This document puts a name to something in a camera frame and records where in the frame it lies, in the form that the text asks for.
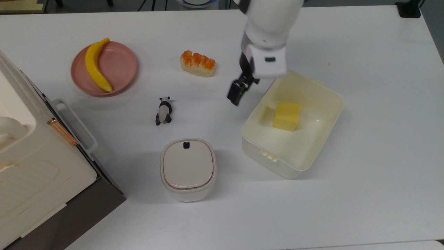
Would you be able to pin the toy bread with orange topping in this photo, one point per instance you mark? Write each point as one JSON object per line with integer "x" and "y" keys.
{"x": 197, "y": 64}

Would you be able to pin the small beige lidded bin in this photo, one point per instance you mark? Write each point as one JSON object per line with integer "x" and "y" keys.
{"x": 187, "y": 166}

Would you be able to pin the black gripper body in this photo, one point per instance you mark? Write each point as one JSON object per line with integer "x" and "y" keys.
{"x": 244, "y": 71}

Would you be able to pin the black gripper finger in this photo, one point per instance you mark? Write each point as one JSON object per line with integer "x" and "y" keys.
{"x": 233, "y": 93}
{"x": 242, "y": 93}

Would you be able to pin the panda toy figure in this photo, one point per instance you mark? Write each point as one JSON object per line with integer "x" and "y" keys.
{"x": 163, "y": 111}

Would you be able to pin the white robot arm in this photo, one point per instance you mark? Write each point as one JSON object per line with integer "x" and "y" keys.
{"x": 269, "y": 31}

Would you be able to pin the large cream storage box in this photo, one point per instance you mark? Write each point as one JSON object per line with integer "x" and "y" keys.
{"x": 31, "y": 173}

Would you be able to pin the cream plastic box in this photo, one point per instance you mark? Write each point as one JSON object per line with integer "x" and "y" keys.
{"x": 305, "y": 152}

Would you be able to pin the pink plate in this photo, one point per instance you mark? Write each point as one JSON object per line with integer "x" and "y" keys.
{"x": 118, "y": 66}

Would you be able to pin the black table clamp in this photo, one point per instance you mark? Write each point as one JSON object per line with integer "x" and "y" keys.
{"x": 409, "y": 8}

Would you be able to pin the yellow toy banana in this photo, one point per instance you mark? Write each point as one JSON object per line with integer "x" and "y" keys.
{"x": 93, "y": 66}

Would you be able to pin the yellow block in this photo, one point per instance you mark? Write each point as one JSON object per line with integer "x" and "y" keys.
{"x": 286, "y": 116}

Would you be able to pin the tan wooden board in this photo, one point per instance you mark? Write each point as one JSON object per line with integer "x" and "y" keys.
{"x": 20, "y": 5}

